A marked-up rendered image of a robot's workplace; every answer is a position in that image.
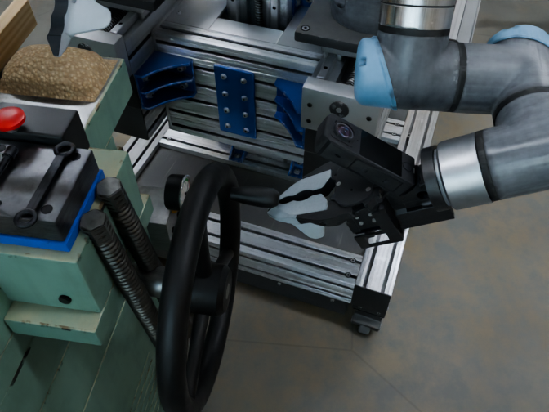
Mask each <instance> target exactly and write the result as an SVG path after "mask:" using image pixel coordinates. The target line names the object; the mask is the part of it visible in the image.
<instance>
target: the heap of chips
mask: <svg viewBox="0 0 549 412"><path fill-rule="evenodd" d="M117 62H118V61H117V60H108V59H103V58H102V57H101V56H100V55H99V54H97V53H95V52H94V51H89V50H85V49H81V48H76V47H67V48H66V50H65V52H64V53H63V54H62V55H61V57H56V56H53V54H52V51H51V48H50V45H47V44H35V45H30V46H27V47H23V48H21V49H20V50H19V51H18V52H17V53H15V54H14V55H13V56H12V58H11V59H10V60H9V61H8V62H7V64H6V66H5V67H4V69H3V72H2V78H1V79H0V92H1V93H9V94H16V95H25V96H40V97H48V98H56V99H65V100H72V101H88V102H95V101H96V98H97V97H98V96H99V94H100V91H101V90H102V88H103V86H104V85H105V83H106V81H107V79H108V77H109V76H110V74H111V72H112V70H113V69H114V67H115V65H116V63H117Z"/></svg>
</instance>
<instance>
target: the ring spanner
mask: <svg viewBox="0 0 549 412"><path fill-rule="evenodd" d="M63 147H69V148H70V150H69V151H67V152H65V153H61V152H60V149H61V148H63ZM75 151H76V146H75V144H74V143H72V142H70V141H62V142H61V143H59V144H57V145H56V146H55V148H54V150H53V153H54V155H55V156H56V157H55V158H54V159H53V161H52V163H51V165H50V167H49V169H48V170H47V172H46V173H45V175H44V177H43V179H42V180H41V182H40V184H39V185H38V188H37V189H36V191H35V192H34V194H33V196H32V198H31V200H30V201H29V203H28V205H27V206H26V208H25V209H22V210H20V211H19V212H18V213H17V214H16V215H15V216H14V217H13V224H14V225H15V226H16V227H17V228H19V229H27V228H30V227H32V226H34V225H35V224H36V222H37V221H38V213H37V210H38V207H39V206H40V204H41V202H42V201H43V199H44V197H45V195H46V193H47V192H48V190H49V188H50V186H51V184H52V182H53V181H54V179H55V178H56V175H57V173H58V172H59V171H60V168H61V166H62V164H63V163H64V161H65V159H66V158H68V157H70V156H72V155H73V154H74V153H75ZM28 214H29V215H31V216H32V218H31V220H30V221H28V222H24V223H22V222H20V219H21V218H22V217H23V216H24V215H28Z"/></svg>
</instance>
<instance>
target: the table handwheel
mask: <svg viewBox="0 0 549 412"><path fill-rule="evenodd" d="M232 187H239V185H238V182H237V178H236V176H235V174H234V172H233V170H232V169H231V168H230V167H229V166H228V165H227V164H225V163H221V162H214V163H210V164H208V165H206V166H205V167H204V168H203V169H202V170H201V171H200V172H199V173H198V174H197V176H196V177H195V178H194V180H193V181H192V183H191V185H190V188H189V189H188V191H187V193H186V196H185V199H184V201H183V204H182V205H181V210H180V212H179V215H178V218H177V220H176V225H175V228H174V231H173V234H172V239H171V243H170V247H169V250H168V254H167V261H166V265H165V266H159V267H157V268H156V269H155V270H154V271H143V270H141V269H140V268H139V267H138V266H137V264H136V263H133V265H134V267H135V268H136V271H137V273H138V275H139V276H140V278H141V280H142V282H143V284H144V286H145V287H146V289H147V291H148V293H149V295H150V297H154V298H160V300H159V307H158V323H157V333H156V379H157V387H158V395H159V399H160V402H161V404H162V407H163V410H164V412H201V411H202V409H203V407H204V406H205V405H206V403H207V401H208V398H209V396H210V394H211V392H212V388H213V386H214V383H215V381H216V377H217V374H218V370H219V368H220V364H221V359H222V356H223V352H224V349H225V343H226V339H227V335H228V331H229V327H230V319H231V314H232V310H233V304H234V295H235V288H236V282H237V275H238V268H239V250H240V235H241V206H240V203H239V202H235V201H231V200H230V191H231V188H232ZM216 195H217V196H218V201H219V208H220V250H219V257H218V259H217V260H216V262H211V258H210V252H209V247H208V229H207V221H208V216H209V213H210V211H211V208H212V205H213V202H214V199H215V198H216ZM190 313H194V319H193V324H192V330H191V336H190V346H189V352H188V357H187V361H186V348H187V335H188V325H189V317H190ZM209 316H210V321H209V323H208V320H209ZM207 329H208V331H207ZM206 333H207V334H206Z"/></svg>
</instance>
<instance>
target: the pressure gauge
mask: <svg viewBox="0 0 549 412"><path fill-rule="evenodd" d="M188 179H189V182H188ZM187 185H188V189H189V188H190V185H191V180H190V176H189V175H181V174H173V173H172V174H171V175H169V176H168V178H167V181H166V184H165V188H164V197H163V198H164V205H165V207H166V208H167V209H168V210H172V213H176V212H177V211H180V210H181V205H182V204H183V201H184V199H185V192H186V191H188V190H187Z"/></svg>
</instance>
